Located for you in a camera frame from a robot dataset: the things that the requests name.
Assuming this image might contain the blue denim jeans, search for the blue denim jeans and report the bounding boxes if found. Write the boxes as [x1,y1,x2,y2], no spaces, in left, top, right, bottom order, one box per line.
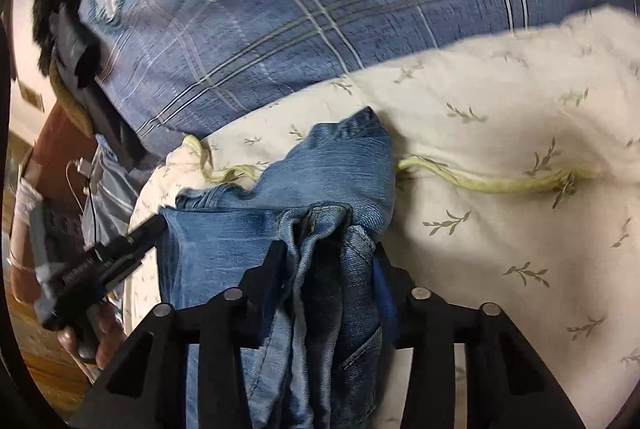
[157,108,395,428]

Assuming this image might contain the black power cable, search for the black power cable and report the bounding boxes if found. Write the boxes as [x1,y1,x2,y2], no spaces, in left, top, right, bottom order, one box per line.
[86,187,101,251]

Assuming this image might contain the grey-blue star bedsheet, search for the grey-blue star bedsheet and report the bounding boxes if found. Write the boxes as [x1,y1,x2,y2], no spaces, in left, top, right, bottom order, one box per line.
[81,135,154,248]

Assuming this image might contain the white power strip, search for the white power strip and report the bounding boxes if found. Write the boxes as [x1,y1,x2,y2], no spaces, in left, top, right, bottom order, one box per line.
[74,158,103,197]

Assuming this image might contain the white charger cable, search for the white charger cable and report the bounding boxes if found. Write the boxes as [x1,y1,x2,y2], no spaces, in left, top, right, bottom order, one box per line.
[64,159,84,212]

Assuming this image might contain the small wall plaque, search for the small wall plaque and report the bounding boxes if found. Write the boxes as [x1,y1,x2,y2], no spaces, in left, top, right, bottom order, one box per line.
[17,80,46,112]

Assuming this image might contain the cream leaf-print quilt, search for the cream leaf-print quilt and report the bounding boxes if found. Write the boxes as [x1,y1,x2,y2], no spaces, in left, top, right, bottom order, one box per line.
[131,6,639,428]

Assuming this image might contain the wooden glass-door cabinet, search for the wooden glass-door cabinet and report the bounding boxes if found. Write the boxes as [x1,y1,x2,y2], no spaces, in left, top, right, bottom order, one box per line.
[2,133,89,420]

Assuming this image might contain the person's left hand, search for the person's left hand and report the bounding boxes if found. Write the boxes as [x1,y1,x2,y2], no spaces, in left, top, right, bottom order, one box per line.
[56,301,126,371]

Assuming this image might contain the grey cloth on headboard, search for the grey cloth on headboard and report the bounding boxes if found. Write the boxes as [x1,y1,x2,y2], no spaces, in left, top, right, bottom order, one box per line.
[13,177,51,260]

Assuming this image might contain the dark red headboard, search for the dark red headboard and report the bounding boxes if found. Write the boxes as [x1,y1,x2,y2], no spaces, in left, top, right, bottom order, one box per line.
[9,104,96,305]

